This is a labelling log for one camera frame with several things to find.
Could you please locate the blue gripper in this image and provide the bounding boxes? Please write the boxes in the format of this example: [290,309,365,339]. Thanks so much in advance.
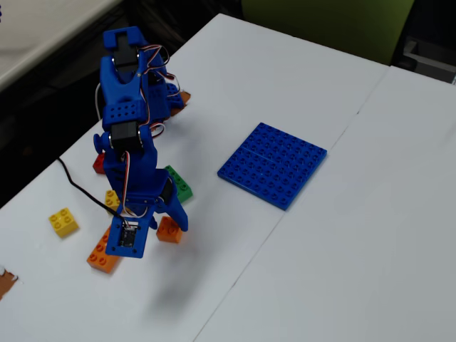
[123,170,190,233]

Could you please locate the orange 2x2 toy block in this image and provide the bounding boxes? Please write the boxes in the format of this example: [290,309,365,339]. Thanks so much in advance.
[155,215,183,244]

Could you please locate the green 2x4 toy block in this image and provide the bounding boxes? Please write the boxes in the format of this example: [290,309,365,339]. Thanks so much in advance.
[164,165,194,204]

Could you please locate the yellow 2x4 toy block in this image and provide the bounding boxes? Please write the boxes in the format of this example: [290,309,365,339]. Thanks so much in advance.
[104,190,122,214]

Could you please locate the orange 2x4 toy block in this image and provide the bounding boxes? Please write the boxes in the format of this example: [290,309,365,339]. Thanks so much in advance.
[86,224,124,274]

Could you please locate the red 2x2 toy block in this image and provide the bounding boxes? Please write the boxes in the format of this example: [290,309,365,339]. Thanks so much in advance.
[92,152,108,175]

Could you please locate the yellow 2x2 toy block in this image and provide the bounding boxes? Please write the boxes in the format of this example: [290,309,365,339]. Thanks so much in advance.
[48,207,80,239]

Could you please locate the brown tape patch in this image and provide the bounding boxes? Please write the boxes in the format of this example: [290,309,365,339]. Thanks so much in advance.
[148,90,192,138]
[0,266,19,301]

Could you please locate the white side table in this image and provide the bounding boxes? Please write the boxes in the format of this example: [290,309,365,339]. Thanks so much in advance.
[0,0,120,92]

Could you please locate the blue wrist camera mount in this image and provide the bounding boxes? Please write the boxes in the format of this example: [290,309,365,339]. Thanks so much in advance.
[106,214,150,260]

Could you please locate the gripper servo wire bundle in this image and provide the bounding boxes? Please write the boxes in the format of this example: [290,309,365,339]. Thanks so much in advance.
[120,150,149,219]

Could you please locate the black camera cable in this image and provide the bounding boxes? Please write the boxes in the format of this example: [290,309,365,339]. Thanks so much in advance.
[56,157,129,224]

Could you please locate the blue 8x8 studded base plate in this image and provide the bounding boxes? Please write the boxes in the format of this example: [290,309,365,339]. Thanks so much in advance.
[217,122,328,212]

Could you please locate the white power cable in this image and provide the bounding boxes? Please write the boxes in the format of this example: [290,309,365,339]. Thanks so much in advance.
[94,81,106,122]

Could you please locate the grey metal frame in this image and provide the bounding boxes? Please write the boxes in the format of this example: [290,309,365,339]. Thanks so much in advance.
[402,35,456,86]

